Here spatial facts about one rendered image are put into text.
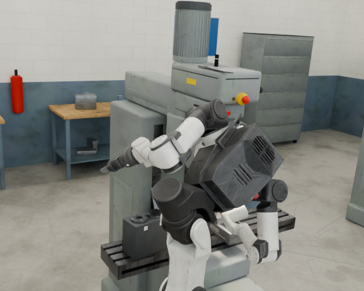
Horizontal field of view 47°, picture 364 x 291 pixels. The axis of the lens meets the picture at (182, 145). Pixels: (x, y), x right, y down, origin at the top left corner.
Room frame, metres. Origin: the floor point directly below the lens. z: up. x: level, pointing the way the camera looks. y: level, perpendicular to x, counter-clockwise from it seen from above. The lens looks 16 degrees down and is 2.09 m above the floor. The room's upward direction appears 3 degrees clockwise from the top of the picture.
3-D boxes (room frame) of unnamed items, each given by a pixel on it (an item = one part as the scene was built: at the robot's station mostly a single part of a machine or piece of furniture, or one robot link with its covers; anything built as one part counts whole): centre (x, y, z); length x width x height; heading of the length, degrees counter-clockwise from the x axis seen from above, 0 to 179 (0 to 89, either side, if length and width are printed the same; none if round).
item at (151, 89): (2.62, 0.12, 1.66); 0.80 x 0.23 x 0.20; 33
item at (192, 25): (2.41, -0.02, 2.05); 0.20 x 0.20 x 0.32
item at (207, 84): (2.22, -0.15, 1.81); 0.47 x 0.26 x 0.16; 33
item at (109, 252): (2.22, -0.18, 0.90); 1.24 x 0.23 x 0.08; 123
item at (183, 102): (2.24, -0.13, 1.68); 0.34 x 0.24 x 0.10; 33
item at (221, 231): (2.24, -0.26, 0.99); 0.35 x 0.15 x 0.11; 33
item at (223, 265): (2.20, -0.15, 0.80); 0.50 x 0.35 x 0.12; 33
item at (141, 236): (1.96, 0.16, 1.04); 0.22 x 0.12 x 0.20; 132
